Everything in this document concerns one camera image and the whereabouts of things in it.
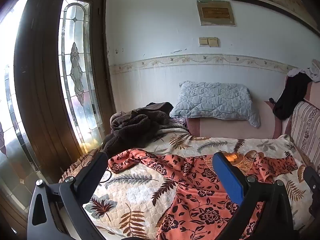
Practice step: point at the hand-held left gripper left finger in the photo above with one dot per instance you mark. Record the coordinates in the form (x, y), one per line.
(93, 170)

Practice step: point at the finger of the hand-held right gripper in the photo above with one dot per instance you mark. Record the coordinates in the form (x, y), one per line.
(312, 187)

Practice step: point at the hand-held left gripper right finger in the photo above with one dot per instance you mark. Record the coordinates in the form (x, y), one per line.
(228, 177)

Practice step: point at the orange floral garment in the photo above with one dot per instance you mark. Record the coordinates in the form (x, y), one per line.
(190, 180)

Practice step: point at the cream leaf print blanket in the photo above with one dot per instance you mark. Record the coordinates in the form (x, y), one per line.
(130, 192)

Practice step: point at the pink sofa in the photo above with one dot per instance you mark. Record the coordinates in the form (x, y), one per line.
(225, 128)

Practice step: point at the brown fleece garment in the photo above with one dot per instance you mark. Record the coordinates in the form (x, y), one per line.
(132, 127)

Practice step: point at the striped floral cushion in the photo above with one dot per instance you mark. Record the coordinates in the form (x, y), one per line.
(307, 127)

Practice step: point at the grey quilted pillow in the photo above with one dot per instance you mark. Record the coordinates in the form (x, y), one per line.
(212, 100)

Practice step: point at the black garment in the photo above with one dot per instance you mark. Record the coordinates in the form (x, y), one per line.
(292, 92)

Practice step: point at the brown wooden glass door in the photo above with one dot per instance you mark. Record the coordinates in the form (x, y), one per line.
(47, 80)

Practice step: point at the white garment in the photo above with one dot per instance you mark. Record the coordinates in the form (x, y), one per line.
(315, 73)

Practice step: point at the beige wall switch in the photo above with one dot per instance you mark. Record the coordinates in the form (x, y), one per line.
(203, 41)
(214, 42)

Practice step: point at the wall plaque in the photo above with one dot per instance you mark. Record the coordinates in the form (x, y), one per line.
(216, 12)

